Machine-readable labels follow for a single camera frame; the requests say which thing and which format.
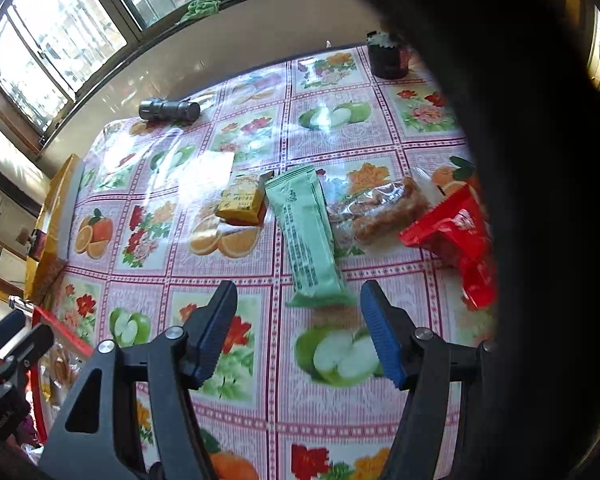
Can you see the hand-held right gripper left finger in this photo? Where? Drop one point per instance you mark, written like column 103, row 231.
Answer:
column 215, row 335

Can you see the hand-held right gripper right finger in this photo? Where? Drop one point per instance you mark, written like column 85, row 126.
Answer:
column 382, row 340

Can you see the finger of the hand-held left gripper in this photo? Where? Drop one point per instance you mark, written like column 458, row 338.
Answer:
column 2, row 332
column 27, row 352

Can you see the red-rimmed white tray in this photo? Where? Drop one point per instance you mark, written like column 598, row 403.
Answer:
column 65, row 332

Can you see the long green snack packet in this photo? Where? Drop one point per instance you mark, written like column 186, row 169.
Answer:
column 305, row 235

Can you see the round pastry in clear wrapper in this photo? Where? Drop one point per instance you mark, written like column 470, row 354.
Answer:
column 60, row 367

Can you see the yellow cardboard box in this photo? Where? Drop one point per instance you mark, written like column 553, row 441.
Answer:
column 55, row 220

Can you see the red snack packet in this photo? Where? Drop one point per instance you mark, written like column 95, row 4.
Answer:
column 450, row 230

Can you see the fried pastry in clear packet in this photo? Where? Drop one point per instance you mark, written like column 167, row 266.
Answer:
column 380, row 210

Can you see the yellow snack packet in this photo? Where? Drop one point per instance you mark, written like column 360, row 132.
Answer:
column 240, row 200

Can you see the fruit-printed tablecloth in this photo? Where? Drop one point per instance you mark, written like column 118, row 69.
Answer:
column 330, row 145

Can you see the dark blurred object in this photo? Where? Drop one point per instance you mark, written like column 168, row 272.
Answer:
column 555, row 210

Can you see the black flashlight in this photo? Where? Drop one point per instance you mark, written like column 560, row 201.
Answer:
column 170, row 110

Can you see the dark cup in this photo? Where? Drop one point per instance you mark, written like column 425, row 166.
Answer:
column 387, row 62

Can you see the large window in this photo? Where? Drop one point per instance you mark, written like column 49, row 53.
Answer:
column 70, row 25

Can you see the green cloth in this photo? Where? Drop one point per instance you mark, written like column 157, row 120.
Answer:
column 200, row 8

